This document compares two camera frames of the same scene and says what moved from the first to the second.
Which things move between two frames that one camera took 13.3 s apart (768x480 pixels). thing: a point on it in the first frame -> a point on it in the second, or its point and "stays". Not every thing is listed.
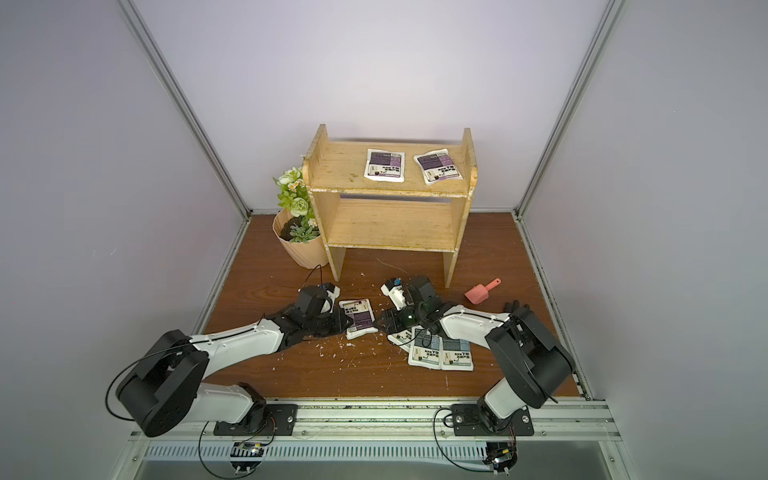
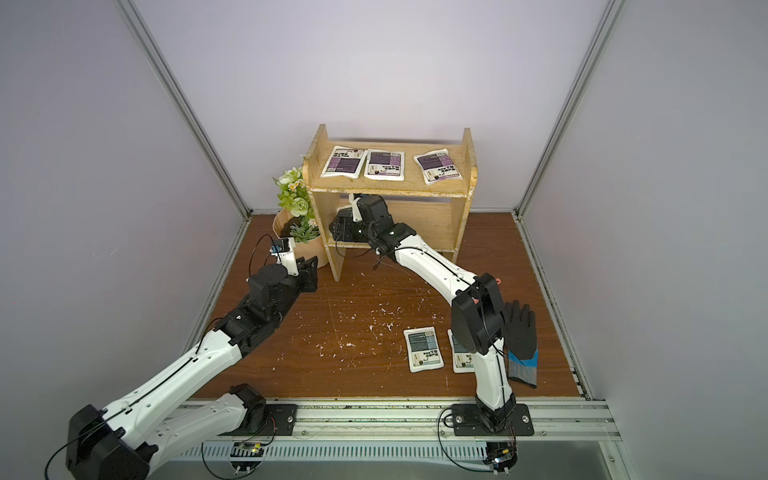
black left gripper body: (324, 325) -> (293, 287)
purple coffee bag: (437, 167) stays
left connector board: (245, 457) stays
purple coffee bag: (362, 317) -> (344, 162)
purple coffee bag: (385, 165) stays
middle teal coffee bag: (427, 349) stays
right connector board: (502, 456) stays
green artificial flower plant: (294, 194) stays
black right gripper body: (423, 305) -> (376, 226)
